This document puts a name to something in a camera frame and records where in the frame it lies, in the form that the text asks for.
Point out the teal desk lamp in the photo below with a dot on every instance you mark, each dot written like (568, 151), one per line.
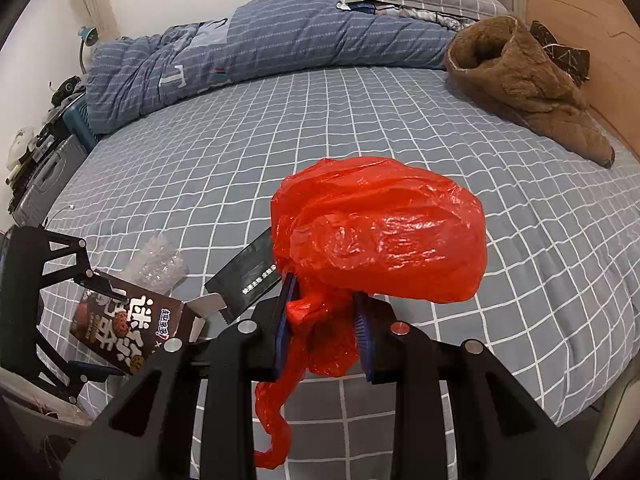
(90, 35)

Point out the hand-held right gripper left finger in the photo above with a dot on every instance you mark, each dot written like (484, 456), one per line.
(285, 330)

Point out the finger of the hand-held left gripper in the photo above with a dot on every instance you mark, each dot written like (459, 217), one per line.
(60, 255)
(30, 350)

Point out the bed with grey checked sheet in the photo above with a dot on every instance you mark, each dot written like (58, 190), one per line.
(350, 125)

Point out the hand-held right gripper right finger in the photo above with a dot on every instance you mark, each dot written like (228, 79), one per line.
(364, 325)

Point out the cream furniture panel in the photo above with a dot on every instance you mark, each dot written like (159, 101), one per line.
(617, 430)

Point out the clear bubble wrap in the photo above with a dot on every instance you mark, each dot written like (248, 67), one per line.
(155, 265)

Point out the wooden headboard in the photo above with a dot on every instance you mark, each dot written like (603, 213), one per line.
(610, 60)

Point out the red plastic bag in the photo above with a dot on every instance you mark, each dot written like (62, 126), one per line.
(380, 230)

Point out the teal hard case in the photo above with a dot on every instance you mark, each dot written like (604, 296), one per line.
(80, 116)

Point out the dark brown cookie box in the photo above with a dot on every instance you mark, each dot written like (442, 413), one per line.
(125, 320)

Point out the grey suitcase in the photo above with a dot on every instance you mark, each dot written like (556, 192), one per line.
(50, 175)

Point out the white rounded object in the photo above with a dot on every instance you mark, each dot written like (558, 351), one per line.
(22, 142)

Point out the black gear pile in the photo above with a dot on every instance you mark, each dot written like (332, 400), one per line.
(67, 91)

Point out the brown fleece jacket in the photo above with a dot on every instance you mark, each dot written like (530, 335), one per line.
(525, 85)

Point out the dark patterned cloth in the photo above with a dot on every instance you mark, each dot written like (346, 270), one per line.
(560, 52)

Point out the blue checked quilt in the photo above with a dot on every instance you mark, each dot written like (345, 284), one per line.
(300, 35)

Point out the black card box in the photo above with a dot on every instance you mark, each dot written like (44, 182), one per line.
(245, 275)

